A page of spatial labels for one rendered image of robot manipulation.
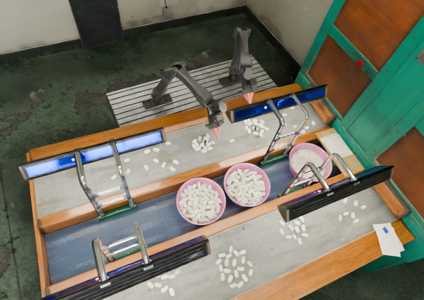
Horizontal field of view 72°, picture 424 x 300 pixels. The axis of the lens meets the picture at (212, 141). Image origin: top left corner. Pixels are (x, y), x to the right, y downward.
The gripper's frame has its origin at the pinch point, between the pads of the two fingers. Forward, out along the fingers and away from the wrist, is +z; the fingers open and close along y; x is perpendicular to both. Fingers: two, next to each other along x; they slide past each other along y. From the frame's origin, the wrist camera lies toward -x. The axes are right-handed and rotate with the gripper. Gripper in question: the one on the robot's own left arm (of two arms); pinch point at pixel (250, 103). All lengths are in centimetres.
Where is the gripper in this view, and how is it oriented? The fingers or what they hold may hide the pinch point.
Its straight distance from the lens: 191.2
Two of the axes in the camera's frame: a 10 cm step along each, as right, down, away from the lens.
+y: 9.2, -2.7, 3.0
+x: -3.3, -0.9, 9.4
